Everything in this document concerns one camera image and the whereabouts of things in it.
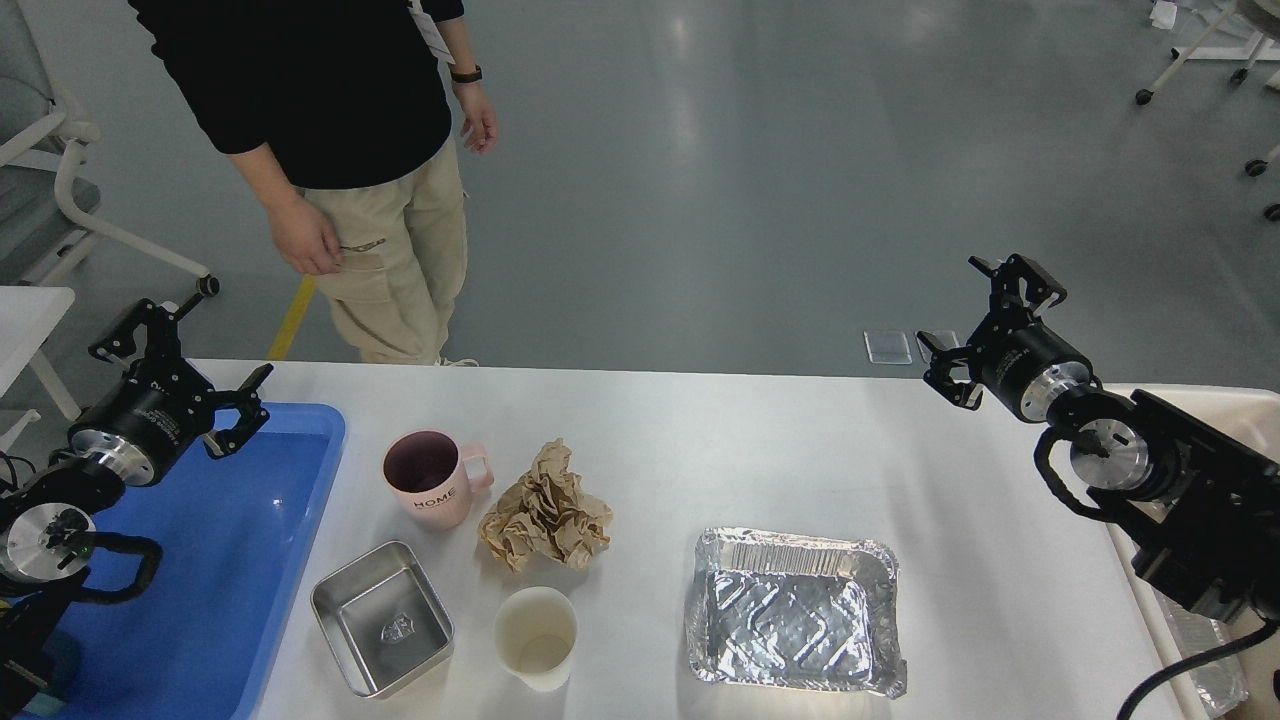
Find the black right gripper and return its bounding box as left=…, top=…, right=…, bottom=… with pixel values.
left=916, top=252, right=1094, bottom=423

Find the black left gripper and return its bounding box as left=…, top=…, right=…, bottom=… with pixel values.
left=68, top=277, right=274, bottom=488

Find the pink mug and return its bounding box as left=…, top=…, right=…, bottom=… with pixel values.
left=381, top=430, right=495, bottom=530

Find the stainless steel square container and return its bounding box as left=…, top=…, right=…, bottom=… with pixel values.
left=310, top=539, right=454, bottom=700

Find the aluminium foil tray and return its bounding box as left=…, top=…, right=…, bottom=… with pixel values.
left=684, top=527, right=908, bottom=700

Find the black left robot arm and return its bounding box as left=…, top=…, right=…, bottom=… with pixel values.
left=1, top=279, right=273, bottom=719

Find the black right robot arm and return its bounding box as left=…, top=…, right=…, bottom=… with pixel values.
left=916, top=254, right=1279, bottom=719

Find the person right hand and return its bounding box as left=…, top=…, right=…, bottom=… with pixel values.
left=265, top=193, right=342, bottom=277

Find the person left hand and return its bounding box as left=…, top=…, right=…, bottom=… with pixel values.
left=452, top=81, right=500, bottom=155

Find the right clear floor plate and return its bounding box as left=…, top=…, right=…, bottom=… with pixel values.
left=914, top=331, right=964, bottom=364

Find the clear floor plate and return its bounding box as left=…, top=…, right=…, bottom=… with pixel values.
left=863, top=331, right=913, bottom=366
left=914, top=331, right=964, bottom=364

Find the left clear floor plate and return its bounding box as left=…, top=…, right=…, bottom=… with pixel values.
left=863, top=331, right=913, bottom=366

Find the blue plastic tray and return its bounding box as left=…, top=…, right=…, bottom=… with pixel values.
left=58, top=404, right=346, bottom=719

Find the white side table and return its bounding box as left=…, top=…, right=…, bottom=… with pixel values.
left=1, top=284, right=81, bottom=421

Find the white grey office chair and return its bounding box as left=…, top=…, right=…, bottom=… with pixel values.
left=1, top=1, right=221, bottom=297

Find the beige waste bin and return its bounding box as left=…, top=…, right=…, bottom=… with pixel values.
left=1048, top=386, right=1279, bottom=719

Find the person in black shirt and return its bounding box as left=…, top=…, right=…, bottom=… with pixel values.
left=132, top=1, right=483, bottom=365

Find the crumpled brown paper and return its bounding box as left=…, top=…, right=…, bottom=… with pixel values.
left=477, top=438, right=613, bottom=573

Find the clear plastic container in bin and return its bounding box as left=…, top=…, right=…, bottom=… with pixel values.
left=1149, top=585, right=1251, bottom=717

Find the white rolling stand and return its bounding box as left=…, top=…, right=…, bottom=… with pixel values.
left=1125, top=1, right=1277, bottom=238

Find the white paper cup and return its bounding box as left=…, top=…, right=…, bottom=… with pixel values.
left=493, top=585, right=579, bottom=693

